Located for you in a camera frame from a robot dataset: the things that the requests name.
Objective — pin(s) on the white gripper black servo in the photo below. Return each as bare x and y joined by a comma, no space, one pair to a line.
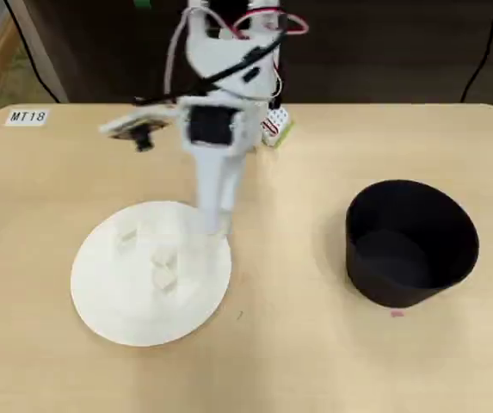
210,151

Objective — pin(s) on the white cube block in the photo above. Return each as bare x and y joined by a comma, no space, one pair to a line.
165,281
163,259
126,241

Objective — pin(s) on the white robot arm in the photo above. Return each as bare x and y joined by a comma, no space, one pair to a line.
229,64

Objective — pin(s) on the white paper plate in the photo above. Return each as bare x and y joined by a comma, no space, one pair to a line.
143,314

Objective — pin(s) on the black round pot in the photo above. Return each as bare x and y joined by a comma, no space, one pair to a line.
409,275

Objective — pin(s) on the white green controller board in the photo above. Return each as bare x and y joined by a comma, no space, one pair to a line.
278,122

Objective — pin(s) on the small green object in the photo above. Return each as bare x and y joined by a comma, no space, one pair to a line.
142,3

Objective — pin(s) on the white MT18 label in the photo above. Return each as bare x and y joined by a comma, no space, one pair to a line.
27,116

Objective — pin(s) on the small pink tape scrap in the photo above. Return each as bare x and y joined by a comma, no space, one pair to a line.
397,313

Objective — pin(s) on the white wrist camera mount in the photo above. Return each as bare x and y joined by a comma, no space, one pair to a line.
134,125

